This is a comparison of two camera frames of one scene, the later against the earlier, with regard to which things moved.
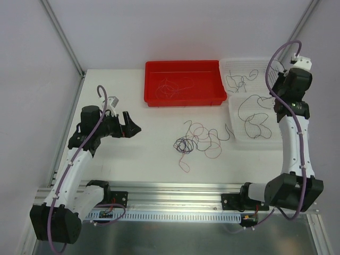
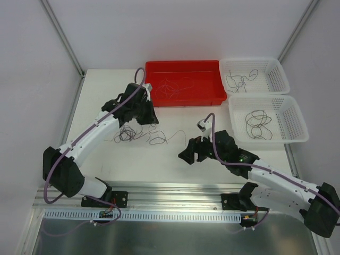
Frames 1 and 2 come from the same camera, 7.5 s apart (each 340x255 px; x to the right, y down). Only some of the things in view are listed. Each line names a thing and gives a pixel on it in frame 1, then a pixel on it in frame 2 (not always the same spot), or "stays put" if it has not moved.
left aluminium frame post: x=48 y=7 stays put
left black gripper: x=125 y=125 -> x=145 y=112
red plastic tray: x=184 y=83 stays put
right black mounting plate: x=241 y=203 stays put
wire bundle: x=198 y=137 -> x=127 y=134
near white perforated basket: x=254 y=120 stays put
